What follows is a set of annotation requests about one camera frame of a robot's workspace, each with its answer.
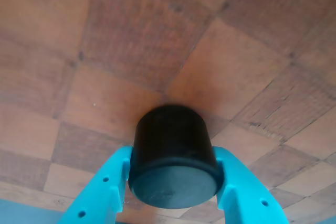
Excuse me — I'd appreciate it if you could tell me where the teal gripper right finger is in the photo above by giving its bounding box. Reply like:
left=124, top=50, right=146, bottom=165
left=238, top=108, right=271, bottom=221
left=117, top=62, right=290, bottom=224
left=213, top=145, right=289, bottom=224

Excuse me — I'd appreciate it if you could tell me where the brown wooden chessboard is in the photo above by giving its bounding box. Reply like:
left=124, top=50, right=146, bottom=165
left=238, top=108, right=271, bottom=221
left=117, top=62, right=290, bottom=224
left=0, top=0, right=336, bottom=224

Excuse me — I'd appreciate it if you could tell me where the black cylinder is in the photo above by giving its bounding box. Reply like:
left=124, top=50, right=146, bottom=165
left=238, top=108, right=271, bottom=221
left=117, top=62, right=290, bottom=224
left=128, top=105, right=220, bottom=210

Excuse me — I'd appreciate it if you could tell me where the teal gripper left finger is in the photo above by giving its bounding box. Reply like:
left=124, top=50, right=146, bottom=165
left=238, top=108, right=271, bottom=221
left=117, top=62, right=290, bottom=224
left=57, top=145, right=133, bottom=224

